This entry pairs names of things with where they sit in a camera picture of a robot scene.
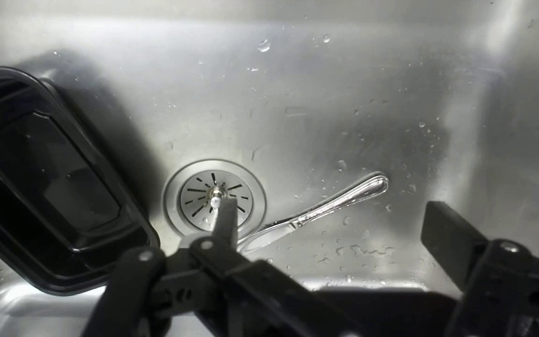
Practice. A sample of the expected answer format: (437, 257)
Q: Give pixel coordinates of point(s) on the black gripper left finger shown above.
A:
(233, 293)

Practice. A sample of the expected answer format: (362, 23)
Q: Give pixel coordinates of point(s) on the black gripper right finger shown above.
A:
(506, 287)

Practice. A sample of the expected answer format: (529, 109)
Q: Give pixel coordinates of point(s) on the black rectangular plastic bowl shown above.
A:
(46, 180)

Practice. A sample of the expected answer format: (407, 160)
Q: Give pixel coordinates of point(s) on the round metal sink drain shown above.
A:
(196, 180)

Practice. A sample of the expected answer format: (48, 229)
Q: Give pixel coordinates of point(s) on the stainless steel sink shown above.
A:
(345, 94)

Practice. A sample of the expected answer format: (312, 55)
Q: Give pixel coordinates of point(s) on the silver table knife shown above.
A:
(332, 203)

